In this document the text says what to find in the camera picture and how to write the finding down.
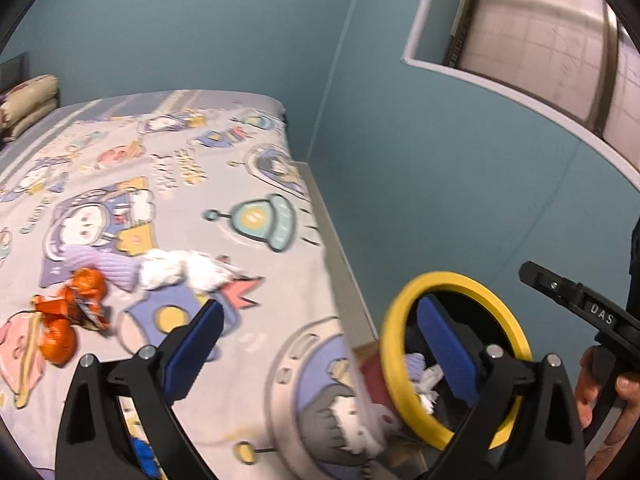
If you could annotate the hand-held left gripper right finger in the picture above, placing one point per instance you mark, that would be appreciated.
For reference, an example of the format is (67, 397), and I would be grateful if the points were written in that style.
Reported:
(447, 350)

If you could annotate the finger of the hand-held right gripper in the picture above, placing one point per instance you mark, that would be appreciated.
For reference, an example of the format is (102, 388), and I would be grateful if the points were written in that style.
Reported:
(550, 285)

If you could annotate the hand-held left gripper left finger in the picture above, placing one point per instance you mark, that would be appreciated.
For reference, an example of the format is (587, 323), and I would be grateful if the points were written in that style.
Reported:
(192, 347)

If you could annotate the purple foam fruit net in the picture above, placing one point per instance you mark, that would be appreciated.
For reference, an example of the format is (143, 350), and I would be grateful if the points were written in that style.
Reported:
(415, 366)

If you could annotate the yellow rimmed printed trash bin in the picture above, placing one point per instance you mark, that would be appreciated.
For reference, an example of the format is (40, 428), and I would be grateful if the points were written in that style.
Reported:
(450, 280)

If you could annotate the purple knitted sock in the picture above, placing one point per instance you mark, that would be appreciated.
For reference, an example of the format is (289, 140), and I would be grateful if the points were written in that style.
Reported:
(102, 267)

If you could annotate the orange plush toy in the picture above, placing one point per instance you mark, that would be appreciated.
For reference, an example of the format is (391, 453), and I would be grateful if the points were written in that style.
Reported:
(82, 292)

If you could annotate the small orange mandarin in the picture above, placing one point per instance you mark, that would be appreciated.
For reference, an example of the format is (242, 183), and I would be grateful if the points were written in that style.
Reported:
(59, 342)

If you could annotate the person's right hand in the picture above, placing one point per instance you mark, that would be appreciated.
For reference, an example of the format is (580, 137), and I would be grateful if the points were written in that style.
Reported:
(629, 389)

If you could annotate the cartoon printed blanket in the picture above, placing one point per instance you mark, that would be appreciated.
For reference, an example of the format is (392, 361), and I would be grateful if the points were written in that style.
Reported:
(200, 185)

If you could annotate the frosted glass window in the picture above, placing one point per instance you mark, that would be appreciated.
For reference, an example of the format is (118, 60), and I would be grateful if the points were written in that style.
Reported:
(540, 45)

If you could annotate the beige printed folded quilt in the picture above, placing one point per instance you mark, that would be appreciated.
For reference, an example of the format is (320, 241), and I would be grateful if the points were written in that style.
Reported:
(27, 102)

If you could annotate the grey bed headboard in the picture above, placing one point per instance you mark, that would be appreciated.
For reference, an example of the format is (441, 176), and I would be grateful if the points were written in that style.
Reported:
(12, 67)

